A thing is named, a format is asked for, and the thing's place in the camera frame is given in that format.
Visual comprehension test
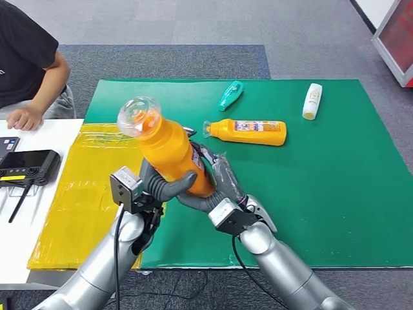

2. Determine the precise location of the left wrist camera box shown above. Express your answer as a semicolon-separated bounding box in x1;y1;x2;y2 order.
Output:
109;166;145;215

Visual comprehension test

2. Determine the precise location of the white plastic bottle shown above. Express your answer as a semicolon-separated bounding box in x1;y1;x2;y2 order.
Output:
301;82;323;121

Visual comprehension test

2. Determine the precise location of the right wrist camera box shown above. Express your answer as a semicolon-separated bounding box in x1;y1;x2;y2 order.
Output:
207;197;259;238

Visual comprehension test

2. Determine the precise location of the green table mat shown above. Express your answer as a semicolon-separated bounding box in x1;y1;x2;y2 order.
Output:
84;78;413;270

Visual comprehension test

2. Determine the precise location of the yellow plastic sheet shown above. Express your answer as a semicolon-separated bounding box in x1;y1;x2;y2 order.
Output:
27;123;167;272

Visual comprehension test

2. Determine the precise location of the dark flat tablet device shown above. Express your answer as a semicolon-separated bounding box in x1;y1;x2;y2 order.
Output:
0;136;21;164

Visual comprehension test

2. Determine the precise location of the grey cabinet with red panel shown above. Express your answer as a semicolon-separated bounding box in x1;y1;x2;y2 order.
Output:
371;0;413;89

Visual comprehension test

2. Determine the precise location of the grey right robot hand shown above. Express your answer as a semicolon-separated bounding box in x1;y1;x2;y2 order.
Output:
176;126;246;215

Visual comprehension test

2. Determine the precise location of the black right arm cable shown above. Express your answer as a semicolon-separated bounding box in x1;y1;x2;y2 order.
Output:
231;234;289;310

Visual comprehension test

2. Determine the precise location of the person's hand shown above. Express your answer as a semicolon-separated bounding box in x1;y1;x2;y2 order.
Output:
6;105;44;132

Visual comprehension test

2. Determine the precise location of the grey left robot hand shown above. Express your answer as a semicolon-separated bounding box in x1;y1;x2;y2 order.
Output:
141;158;198;203

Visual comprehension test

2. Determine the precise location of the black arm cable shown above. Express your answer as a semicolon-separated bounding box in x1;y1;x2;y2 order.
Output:
112;204;127;310
231;234;289;310

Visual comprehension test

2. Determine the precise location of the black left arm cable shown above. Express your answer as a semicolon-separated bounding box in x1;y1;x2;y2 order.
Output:
112;204;127;310

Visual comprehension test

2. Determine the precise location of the clear controller stand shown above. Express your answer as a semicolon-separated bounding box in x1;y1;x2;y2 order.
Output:
5;183;34;198

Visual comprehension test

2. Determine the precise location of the person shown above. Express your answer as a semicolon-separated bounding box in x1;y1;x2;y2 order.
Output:
0;0;77;121

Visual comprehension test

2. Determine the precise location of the teal plastic bottle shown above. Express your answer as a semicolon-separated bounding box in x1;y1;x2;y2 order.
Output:
218;79;245;113

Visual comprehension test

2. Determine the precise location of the black controller with antenna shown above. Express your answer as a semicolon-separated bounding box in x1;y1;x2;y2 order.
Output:
0;149;61;225

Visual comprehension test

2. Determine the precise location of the black floor cable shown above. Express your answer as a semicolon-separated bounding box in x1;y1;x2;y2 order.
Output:
128;269;211;310

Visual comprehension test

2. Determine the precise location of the clear plastic hand wrap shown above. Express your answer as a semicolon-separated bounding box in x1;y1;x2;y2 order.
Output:
212;153;246;205

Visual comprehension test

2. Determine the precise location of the orange bottle with clear cap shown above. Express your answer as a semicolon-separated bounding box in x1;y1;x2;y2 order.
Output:
202;118;287;148
116;96;216;199

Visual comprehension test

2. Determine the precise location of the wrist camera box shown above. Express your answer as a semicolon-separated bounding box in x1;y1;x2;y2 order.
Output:
207;197;259;238
109;166;145;215

